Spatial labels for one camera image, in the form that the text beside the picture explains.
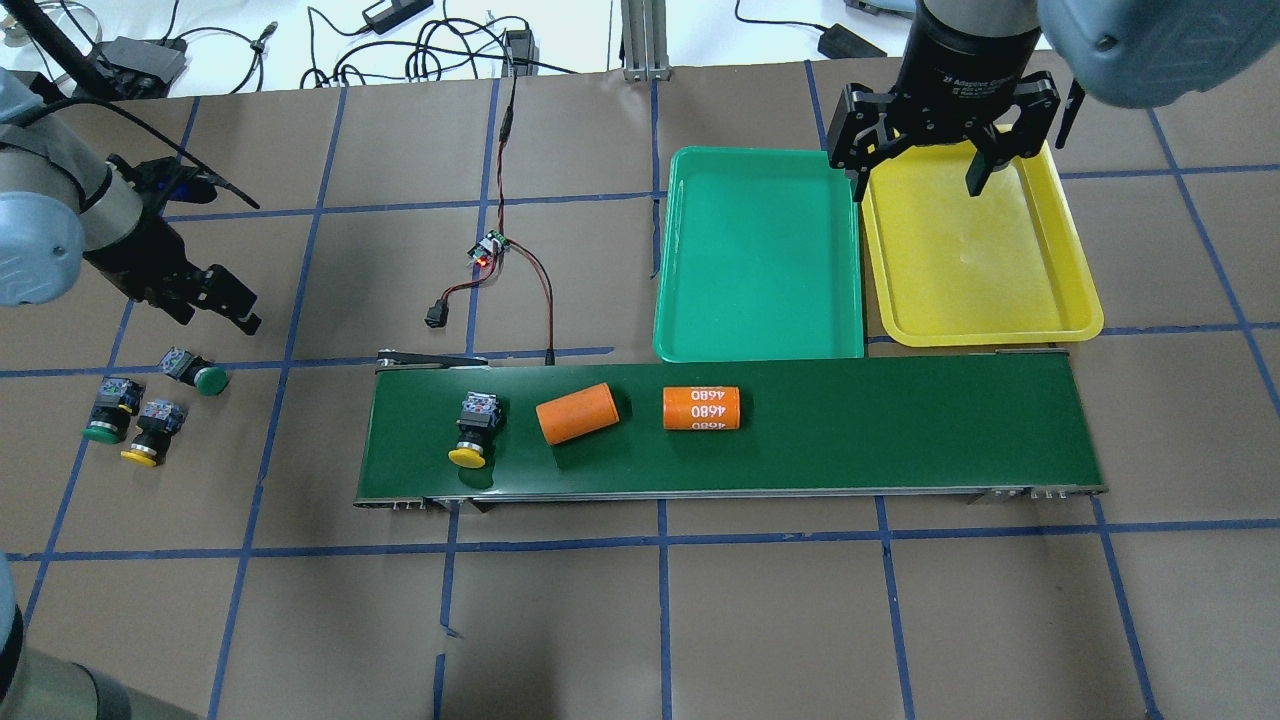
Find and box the green push button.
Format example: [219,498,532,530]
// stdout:
[82,375,145,445]
[157,346,230,397]

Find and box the yellow push button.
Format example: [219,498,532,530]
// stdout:
[448,391,504,469]
[119,398,187,468]

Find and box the orange cylinder labelled 4680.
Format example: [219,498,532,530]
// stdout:
[662,386,742,430]

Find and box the plain orange cylinder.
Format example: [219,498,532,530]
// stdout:
[535,383,620,446]

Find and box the yellow plastic tray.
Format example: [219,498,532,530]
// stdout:
[860,143,1105,348]

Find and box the black power adapter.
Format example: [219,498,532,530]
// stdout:
[817,23,888,59]

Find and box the green plastic tray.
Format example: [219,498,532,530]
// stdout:
[653,146,867,363]

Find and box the green conveyor belt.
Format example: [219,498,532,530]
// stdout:
[355,351,1106,509]

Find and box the small controller circuit board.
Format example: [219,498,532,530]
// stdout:
[468,229,509,270]

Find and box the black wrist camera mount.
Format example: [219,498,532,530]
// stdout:
[106,154,260,214]

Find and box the aluminium frame post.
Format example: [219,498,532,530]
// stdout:
[620,0,672,83]

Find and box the red black power cable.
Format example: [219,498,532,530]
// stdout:
[440,29,559,365]

